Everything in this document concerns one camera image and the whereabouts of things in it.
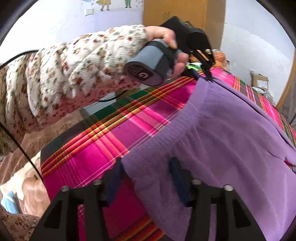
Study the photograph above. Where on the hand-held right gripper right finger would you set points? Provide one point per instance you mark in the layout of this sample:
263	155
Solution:
179	178

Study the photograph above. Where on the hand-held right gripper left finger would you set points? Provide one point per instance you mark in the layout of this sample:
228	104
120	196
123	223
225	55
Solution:
113	180

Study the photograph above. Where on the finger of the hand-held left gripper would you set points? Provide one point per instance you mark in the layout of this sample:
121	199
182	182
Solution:
205	67
194	74

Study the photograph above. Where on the purple knit garment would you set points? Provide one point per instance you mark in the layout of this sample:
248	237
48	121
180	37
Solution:
219	143

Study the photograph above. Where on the person's left forearm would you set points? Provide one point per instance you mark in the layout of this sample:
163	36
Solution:
81	62

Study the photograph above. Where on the person's left hand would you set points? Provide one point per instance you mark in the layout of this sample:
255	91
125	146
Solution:
161	33

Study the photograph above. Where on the pink green plaid cloth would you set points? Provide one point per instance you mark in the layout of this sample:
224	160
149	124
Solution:
111	143

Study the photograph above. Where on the wooden wardrobe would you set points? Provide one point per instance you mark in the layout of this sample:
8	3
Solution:
157	11

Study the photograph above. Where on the cardboard parcel box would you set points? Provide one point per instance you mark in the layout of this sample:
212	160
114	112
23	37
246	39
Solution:
260	81

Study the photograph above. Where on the grey parcel bags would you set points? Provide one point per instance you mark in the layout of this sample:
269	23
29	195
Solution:
266	95

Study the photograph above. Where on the person's floral jacket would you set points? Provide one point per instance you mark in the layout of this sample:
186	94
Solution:
16	224

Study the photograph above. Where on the cartoon wall sticker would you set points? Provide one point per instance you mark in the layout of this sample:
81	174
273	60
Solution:
104	3

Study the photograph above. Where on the white wall switch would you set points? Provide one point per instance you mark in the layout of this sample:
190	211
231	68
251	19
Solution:
89	12

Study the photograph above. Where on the wooden door frame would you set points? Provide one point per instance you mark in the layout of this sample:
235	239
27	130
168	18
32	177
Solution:
286	92

